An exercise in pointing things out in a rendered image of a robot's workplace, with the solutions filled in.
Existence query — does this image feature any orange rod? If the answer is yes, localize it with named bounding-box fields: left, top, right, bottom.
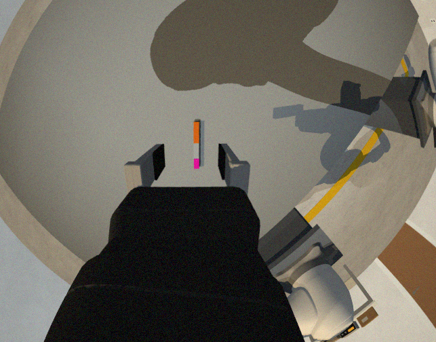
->
left=194, top=121, right=199, bottom=143

